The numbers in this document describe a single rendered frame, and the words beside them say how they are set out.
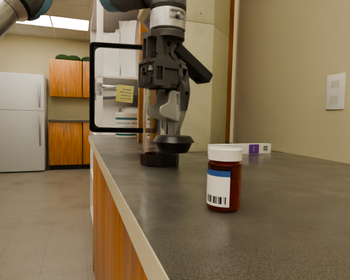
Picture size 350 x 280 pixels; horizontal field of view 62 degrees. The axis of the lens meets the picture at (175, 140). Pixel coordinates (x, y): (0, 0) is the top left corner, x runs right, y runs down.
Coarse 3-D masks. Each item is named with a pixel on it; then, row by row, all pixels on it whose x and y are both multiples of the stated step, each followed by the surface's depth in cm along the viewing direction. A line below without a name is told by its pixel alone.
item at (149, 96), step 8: (144, 88) 73; (144, 96) 73; (152, 96) 71; (144, 104) 73; (152, 104) 71; (144, 112) 73; (144, 120) 73; (152, 120) 72; (144, 128) 73; (152, 128) 72; (160, 128) 71; (144, 136) 73; (152, 136) 72; (144, 144) 74; (152, 144) 72; (144, 152) 74; (152, 152) 72; (160, 152) 72
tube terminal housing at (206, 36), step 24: (192, 0) 103; (216, 0) 108; (192, 24) 104; (216, 24) 109; (192, 48) 105; (216, 48) 111; (216, 72) 112; (192, 96) 106; (216, 96) 114; (192, 120) 107; (216, 120) 115; (192, 144) 108
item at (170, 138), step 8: (168, 128) 63; (160, 136) 61; (168, 136) 60; (176, 136) 61; (184, 136) 62; (160, 144) 61; (168, 144) 60; (176, 144) 60; (184, 144) 61; (168, 152) 61; (176, 152) 61; (184, 152) 62
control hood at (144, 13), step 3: (144, 9) 117; (147, 9) 115; (150, 9) 113; (141, 12) 122; (144, 12) 119; (147, 12) 117; (150, 12) 115; (138, 15) 126; (141, 15) 123; (144, 15) 121; (147, 15) 119; (138, 18) 128; (141, 18) 126; (144, 18) 123; (141, 21) 128; (144, 24) 128; (144, 27) 130; (147, 27) 128; (147, 30) 130
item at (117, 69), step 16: (112, 48) 129; (96, 64) 128; (112, 64) 130; (128, 64) 131; (96, 80) 129; (112, 80) 130; (128, 80) 131; (96, 96) 130; (112, 96) 131; (128, 96) 132; (96, 112) 130; (112, 112) 131; (128, 112) 132
